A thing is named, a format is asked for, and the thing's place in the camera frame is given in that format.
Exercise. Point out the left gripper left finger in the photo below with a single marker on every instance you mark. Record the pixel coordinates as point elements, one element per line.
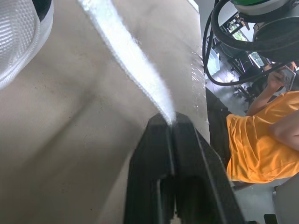
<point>151,163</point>

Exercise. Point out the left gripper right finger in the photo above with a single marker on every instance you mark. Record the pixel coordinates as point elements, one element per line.
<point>198,168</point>

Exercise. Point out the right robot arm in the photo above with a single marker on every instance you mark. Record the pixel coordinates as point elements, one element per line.
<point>266,25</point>

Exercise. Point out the person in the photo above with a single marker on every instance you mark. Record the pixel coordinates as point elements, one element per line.
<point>261,137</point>

